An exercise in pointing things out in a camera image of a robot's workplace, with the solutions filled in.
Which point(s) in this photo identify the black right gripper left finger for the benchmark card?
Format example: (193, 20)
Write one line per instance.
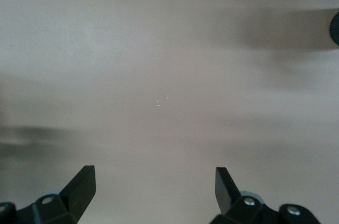
(79, 192)

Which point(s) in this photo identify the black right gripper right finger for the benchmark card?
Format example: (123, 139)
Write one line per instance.
(226, 195)

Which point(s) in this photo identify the black foam cylinder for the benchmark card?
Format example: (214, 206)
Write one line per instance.
(335, 29)

